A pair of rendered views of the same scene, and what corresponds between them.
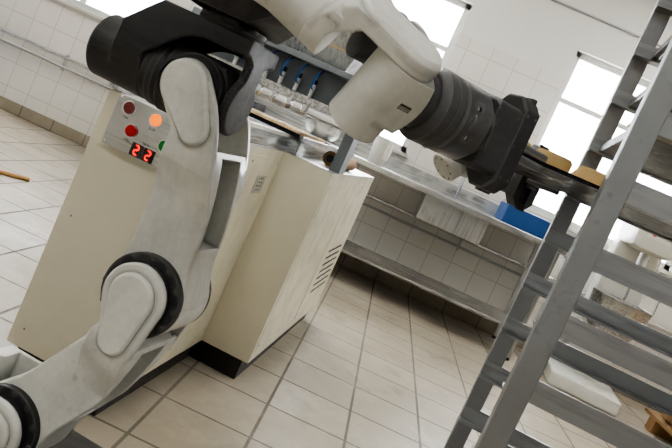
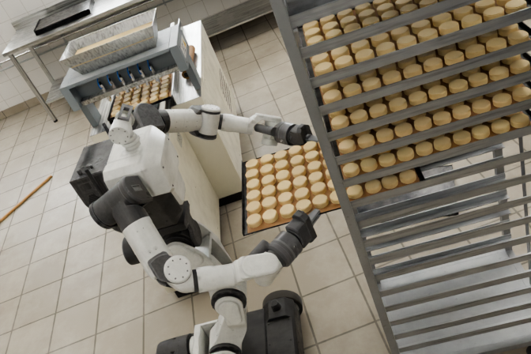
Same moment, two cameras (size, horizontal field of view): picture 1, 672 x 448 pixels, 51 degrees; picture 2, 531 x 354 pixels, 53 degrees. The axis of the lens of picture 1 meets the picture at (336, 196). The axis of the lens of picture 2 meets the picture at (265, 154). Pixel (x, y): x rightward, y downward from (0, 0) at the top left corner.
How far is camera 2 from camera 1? 1.27 m
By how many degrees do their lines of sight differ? 29
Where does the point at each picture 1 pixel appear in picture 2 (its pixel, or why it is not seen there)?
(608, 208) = (350, 220)
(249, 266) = (207, 160)
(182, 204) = not seen: hidden behind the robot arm
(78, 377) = (234, 329)
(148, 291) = (232, 304)
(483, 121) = (298, 246)
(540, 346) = (363, 257)
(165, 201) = not seen: hidden behind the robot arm
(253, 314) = (228, 173)
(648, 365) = (396, 235)
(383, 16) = (254, 272)
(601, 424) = (396, 254)
